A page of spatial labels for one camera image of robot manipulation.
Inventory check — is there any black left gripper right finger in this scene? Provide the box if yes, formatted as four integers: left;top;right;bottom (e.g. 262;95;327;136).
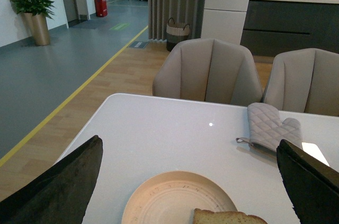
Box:
276;139;338;223

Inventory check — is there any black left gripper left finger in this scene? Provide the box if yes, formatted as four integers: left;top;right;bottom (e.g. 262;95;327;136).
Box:
1;136;103;223

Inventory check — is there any toasted bread slice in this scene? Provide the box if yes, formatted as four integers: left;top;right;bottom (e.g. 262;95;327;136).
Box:
193;208;267;224

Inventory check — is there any grey quilted oven mitt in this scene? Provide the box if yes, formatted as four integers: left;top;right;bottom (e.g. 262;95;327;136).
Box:
236;103;302;152

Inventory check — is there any beige chair on right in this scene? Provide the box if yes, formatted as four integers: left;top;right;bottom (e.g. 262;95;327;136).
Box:
262;48;338;117

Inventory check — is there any beige chair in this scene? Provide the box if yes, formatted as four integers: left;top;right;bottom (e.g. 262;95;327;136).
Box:
262;48;338;117
152;39;263;106

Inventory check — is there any beige round plate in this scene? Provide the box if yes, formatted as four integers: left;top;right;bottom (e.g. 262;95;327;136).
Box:
121;171;237;223

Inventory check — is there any beige chair on left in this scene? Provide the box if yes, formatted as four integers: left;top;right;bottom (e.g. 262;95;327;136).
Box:
152;39;263;106

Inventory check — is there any dark grey cabinet counter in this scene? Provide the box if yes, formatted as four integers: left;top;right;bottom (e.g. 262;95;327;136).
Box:
240;0;338;57

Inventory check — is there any gold plant pot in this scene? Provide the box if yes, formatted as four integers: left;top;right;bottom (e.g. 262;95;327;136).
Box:
21;13;50;46

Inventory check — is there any green potted plant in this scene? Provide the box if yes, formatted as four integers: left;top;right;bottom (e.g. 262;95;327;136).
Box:
10;0;55;19

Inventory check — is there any red bin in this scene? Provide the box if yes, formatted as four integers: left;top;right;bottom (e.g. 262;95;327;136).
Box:
94;0;108;17

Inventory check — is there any white pillar cabinet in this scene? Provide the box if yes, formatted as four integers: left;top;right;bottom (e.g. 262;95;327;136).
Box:
201;0;249;44

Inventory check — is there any grey folding curtain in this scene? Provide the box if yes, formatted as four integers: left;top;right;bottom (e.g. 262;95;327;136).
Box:
147;0;209;41

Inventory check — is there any woven basket with handles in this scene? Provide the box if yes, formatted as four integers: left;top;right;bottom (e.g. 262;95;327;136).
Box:
166;17;191;51

